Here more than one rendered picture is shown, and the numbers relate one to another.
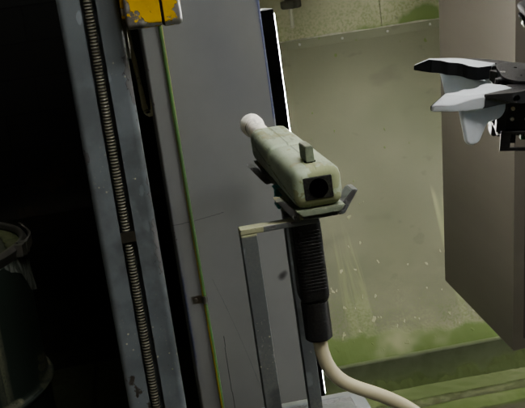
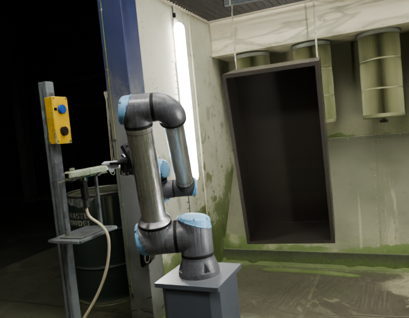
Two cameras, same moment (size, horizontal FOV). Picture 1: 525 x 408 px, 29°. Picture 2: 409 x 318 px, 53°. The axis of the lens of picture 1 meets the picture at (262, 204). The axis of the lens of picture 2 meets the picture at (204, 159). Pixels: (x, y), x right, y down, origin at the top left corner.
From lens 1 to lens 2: 1.83 m
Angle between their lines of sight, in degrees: 32
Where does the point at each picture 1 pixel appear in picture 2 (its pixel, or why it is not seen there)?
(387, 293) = not seen: hidden behind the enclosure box
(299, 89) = not seen: hidden behind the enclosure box
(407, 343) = (273, 247)
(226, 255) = (127, 195)
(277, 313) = (137, 211)
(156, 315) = (57, 197)
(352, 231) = not seen: hidden behind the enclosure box
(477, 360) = (297, 257)
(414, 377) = (275, 258)
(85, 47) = (48, 147)
